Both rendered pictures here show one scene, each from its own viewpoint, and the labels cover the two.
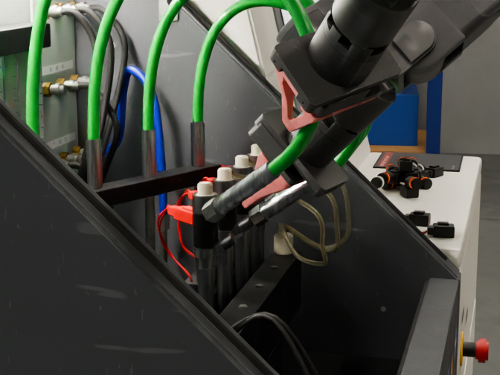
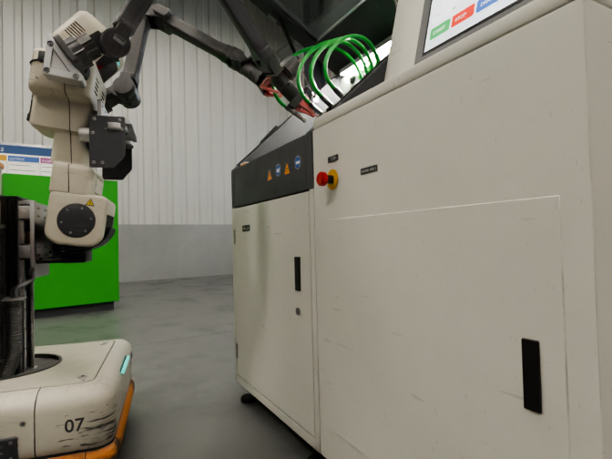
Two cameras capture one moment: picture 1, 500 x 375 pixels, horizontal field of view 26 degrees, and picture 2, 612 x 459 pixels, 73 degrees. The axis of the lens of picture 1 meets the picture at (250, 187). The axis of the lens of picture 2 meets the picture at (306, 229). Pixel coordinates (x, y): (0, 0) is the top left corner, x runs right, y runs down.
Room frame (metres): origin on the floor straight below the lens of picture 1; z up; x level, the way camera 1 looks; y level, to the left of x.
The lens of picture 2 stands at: (2.23, -1.07, 0.65)
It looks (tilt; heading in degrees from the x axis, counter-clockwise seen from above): 1 degrees up; 137
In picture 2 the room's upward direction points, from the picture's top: 1 degrees counter-clockwise
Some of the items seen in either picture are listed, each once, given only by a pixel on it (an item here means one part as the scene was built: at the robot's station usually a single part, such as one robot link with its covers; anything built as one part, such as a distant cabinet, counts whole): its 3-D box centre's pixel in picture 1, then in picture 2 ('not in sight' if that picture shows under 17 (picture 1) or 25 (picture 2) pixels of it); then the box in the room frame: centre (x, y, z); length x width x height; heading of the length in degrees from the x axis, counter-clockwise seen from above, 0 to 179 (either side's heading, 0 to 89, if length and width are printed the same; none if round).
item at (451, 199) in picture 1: (406, 199); (437, 88); (1.79, -0.26, 0.96); 0.70 x 0.22 x 0.03; 166
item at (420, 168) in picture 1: (408, 170); not in sight; (1.82, -0.27, 1.01); 0.23 x 0.11 x 0.06; 166
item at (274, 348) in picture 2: not in sight; (267, 300); (1.08, -0.20, 0.44); 0.65 x 0.02 x 0.68; 166
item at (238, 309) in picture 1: (234, 342); not in sight; (1.26, 0.02, 0.91); 0.34 x 0.10 x 0.15; 166
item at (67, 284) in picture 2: not in sight; (56, 246); (-2.59, -0.10, 0.65); 0.95 x 0.86 x 1.30; 89
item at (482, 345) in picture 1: (474, 350); (325, 178); (1.51, -0.33, 0.80); 0.05 x 0.04 x 0.05; 166
